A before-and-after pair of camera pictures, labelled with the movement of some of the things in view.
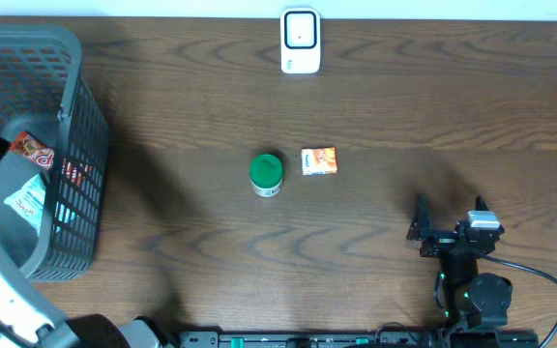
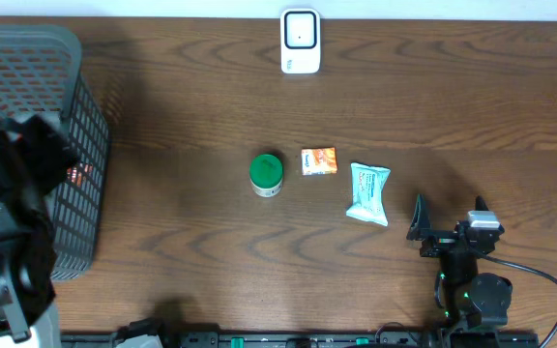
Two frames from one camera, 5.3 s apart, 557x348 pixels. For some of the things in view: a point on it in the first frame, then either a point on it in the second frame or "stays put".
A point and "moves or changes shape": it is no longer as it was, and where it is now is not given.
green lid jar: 266,173 stays put
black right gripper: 440,240 stays put
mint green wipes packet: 28,201 moves or changes shape
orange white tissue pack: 315,160 stays put
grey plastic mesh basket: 47,203 stays put
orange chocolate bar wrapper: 26,144 moves or changes shape
